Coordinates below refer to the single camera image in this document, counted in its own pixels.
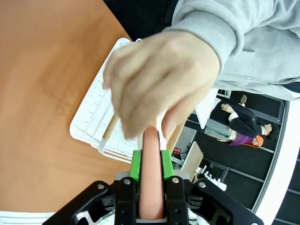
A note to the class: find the white power strip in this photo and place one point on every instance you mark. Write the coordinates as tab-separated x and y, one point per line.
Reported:
211	179

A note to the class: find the white ribbed board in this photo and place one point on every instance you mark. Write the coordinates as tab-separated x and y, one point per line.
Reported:
23	218

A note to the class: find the person's right forearm grey sleeve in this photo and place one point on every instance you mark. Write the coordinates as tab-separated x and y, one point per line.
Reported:
211	25

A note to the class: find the pink lint roller grey grip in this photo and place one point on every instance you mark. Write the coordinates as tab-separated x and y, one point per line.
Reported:
151	173

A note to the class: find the person's black trousers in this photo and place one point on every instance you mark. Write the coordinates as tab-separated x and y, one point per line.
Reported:
140	16

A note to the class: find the person's right hand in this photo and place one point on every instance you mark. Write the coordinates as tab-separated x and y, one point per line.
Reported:
159	79

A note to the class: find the white board panel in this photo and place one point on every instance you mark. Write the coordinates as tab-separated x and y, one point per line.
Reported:
206	110

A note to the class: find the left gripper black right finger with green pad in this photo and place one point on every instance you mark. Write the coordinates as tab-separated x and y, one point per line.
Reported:
175	201

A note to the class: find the bystander in purple top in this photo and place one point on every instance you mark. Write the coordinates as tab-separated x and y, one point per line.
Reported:
243	140

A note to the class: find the bystander in black jacket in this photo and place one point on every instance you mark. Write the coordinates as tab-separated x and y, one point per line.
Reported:
246	119

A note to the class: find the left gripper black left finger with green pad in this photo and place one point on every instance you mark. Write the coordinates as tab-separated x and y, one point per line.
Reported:
125	201

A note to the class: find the small red device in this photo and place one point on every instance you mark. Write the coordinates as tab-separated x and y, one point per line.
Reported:
176	151

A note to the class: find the light wooden side table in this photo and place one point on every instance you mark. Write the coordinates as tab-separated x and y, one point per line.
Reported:
192	159

